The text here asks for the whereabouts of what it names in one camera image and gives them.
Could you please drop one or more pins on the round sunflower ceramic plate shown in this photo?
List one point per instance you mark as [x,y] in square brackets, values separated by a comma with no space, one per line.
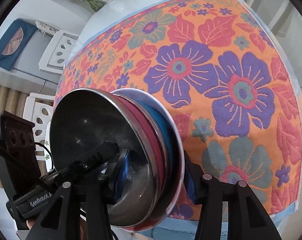
[172,190]

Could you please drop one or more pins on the white refrigerator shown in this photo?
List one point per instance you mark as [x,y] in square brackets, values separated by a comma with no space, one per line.
[25,76]

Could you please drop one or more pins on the white chair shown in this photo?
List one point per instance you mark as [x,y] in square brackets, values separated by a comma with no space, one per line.
[39,109]
[58,52]

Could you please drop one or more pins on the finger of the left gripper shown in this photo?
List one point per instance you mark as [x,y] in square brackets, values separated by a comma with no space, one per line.
[80,167]

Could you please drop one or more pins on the pink steel-lined bowl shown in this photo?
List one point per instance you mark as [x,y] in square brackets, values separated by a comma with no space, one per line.
[148,132]

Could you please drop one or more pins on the blue steel-lined bowl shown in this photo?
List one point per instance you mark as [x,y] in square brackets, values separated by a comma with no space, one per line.
[167,145]

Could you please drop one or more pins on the floral orange towel mat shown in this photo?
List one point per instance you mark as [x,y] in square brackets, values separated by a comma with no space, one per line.
[224,81]

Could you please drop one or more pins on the blue cloth cover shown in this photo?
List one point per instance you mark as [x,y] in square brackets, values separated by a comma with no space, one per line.
[13,42]

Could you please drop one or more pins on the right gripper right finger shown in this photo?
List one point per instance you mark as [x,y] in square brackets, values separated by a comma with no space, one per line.
[206,191]

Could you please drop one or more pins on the white chair near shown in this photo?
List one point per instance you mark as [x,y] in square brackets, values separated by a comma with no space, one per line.
[39,109]

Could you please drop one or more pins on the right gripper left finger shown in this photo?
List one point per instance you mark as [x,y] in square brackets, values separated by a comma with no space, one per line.
[106,190]

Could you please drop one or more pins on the person's left hand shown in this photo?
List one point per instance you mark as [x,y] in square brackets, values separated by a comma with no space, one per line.
[30,223]

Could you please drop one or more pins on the white chair far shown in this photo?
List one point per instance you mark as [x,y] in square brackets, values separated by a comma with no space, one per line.
[58,52]

